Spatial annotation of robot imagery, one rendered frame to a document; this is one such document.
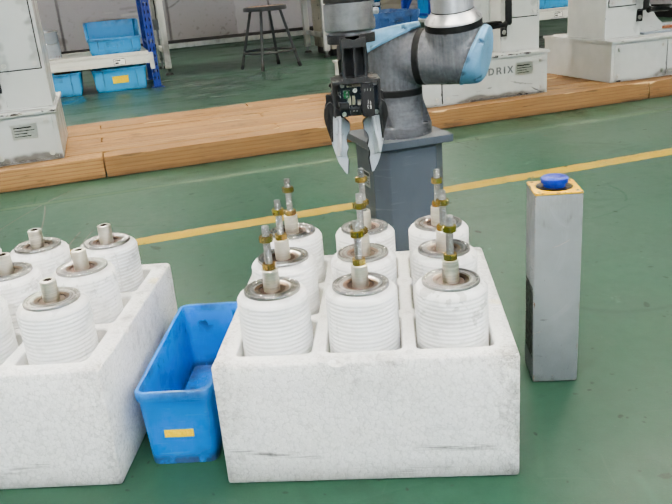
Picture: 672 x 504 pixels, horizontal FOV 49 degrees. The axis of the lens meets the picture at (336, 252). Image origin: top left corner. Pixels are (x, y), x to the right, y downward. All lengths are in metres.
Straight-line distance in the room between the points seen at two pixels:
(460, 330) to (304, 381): 0.21
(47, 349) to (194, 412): 0.21
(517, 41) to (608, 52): 0.45
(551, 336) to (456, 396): 0.29
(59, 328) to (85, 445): 0.16
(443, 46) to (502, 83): 1.86
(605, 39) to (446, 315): 2.88
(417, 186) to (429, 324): 0.71
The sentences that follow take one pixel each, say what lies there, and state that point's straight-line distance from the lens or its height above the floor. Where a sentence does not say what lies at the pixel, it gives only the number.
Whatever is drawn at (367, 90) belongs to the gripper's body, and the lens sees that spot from 1.10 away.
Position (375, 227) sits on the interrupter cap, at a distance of 1.20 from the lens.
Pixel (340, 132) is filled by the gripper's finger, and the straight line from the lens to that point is 1.15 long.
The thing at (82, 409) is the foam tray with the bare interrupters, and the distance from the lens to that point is 1.07.
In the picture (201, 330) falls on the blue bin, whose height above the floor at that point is 0.07.
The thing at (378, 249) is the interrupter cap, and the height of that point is 0.25.
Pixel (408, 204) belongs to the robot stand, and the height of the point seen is 0.16.
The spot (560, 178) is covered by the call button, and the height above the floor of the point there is 0.33.
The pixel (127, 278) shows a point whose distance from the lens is 1.28.
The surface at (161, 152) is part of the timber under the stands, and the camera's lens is 2.92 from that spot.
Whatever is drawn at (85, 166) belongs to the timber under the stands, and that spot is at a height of 0.05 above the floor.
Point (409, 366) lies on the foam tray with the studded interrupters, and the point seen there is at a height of 0.17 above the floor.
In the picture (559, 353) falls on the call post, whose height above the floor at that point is 0.05.
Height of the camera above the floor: 0.63
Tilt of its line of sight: 20 degrees down
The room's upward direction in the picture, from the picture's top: 5 degrees counter-clockwise
